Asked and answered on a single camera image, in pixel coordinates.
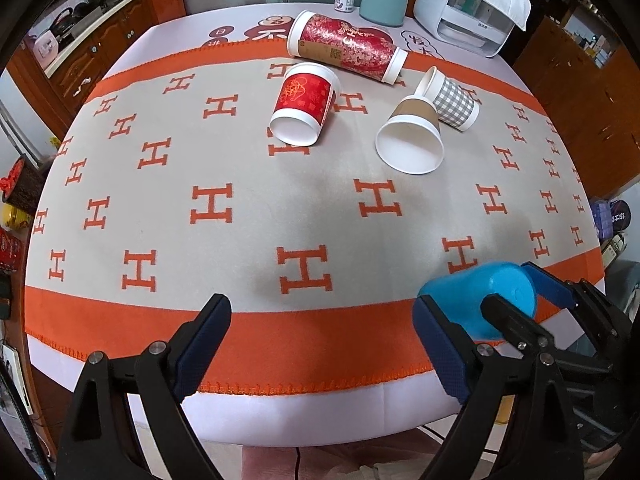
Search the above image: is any white countertop appliance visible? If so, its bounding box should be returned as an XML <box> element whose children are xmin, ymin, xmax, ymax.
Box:
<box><xmin>413</xmin><ymin>0</ymin><xmax>515</xmax><ymax>58</ymax></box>

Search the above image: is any blue plastic cup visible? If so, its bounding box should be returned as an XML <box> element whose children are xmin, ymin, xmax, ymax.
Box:
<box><xmin>419</xmin><ymin>262</ymin><xmax>537</xmax><ymax>341</ymax></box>

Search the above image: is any teal canister with lid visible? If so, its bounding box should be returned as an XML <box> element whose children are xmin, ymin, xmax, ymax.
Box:
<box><xmin>359</xmin><ymin>0</ymin><xmax>409</xmax><ymax>27</ymax></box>

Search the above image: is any pink rice cooker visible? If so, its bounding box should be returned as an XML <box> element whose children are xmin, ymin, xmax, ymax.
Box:
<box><xmin>26</xmin><ymin>29</ymin><xmax>58</xmax><ymax>70</ymax></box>

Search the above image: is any brown sleeve paper cup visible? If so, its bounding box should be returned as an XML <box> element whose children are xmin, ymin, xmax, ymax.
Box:
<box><xmin>374</xmin><ymin>94</ymin><xmax>445</xmax><ymax>176</ymax></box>

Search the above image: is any dark wooden side cabinet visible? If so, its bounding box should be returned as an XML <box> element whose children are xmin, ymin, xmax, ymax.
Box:
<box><xmin>513</xmin><ymin>18</ymin><xmax>640</xmax><ymax>198</ymax></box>

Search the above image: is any small red paper cup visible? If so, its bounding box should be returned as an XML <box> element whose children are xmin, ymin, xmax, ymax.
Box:
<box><xmin>269</xmin><ymin>62</ymin><xmax>341</xmax><ymax>148</ymax></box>

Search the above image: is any grey checked paper cup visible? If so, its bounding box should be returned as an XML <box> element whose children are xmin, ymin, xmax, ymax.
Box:
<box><xmin>414</xmin><ymin>66</ymin><xmax>480</xmax><ymax>132</ymax></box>

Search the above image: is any orange H-pattern blanket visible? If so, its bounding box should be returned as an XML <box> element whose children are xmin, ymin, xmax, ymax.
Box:
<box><xmin>22</xmin><ymin>38</ymin><xmax>606</xmax><ymax>397</ymax></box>

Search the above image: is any wooden kitchen cabinet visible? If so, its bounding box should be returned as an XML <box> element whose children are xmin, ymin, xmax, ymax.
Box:
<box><xmin>6</xmin><ymin>0</ymin><xmax>186</xmax><ymax>140</ymax></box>

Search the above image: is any tall red patterned cup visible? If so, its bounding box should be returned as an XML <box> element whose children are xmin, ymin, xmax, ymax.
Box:
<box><xmin>286</xmin><ymin>10</ymin><xmax>408</xmax><ymax>84</ymax></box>

